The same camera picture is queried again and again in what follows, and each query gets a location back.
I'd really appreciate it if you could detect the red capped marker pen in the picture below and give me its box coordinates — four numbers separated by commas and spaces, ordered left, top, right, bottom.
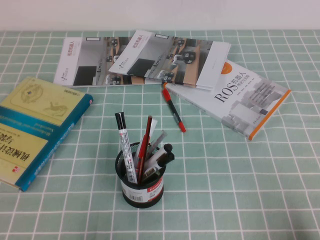
161, 87, 187, 133

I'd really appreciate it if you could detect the clear gel pen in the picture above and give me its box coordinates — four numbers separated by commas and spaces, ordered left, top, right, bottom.
147, 129, 168, 161

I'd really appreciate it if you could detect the red ballpoint pen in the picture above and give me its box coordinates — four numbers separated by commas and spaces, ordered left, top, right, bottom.
136, 134, 151, 176

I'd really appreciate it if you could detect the black mesh pen holder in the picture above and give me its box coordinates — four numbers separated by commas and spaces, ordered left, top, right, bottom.
114, 141, 165, 209

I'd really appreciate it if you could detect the white plastic ruler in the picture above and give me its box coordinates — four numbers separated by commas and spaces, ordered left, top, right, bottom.
149, 118, 159, 141

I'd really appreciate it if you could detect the dark red pencil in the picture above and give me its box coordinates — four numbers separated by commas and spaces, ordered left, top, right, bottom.
138, 115, 153, 185

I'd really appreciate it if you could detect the white marker black cap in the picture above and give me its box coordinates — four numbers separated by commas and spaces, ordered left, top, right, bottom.
149, 151, 175, 176
143, 143, 173, 173
114, 111, 139, 185

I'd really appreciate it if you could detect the white robot photo brochure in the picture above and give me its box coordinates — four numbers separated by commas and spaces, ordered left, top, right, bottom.
107, 29, 232, 91
52, 36, 151, 88

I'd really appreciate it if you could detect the white ROS book orange spine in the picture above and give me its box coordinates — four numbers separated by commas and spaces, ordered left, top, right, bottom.
163, 59, 293, 142

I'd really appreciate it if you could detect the green checked tablecloth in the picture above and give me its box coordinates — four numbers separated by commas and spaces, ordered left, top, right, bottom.
0, 29, 320, 240

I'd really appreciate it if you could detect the teal and yellow hardcover book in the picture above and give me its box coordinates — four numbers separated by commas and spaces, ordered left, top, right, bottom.
0, 76, 95, 193

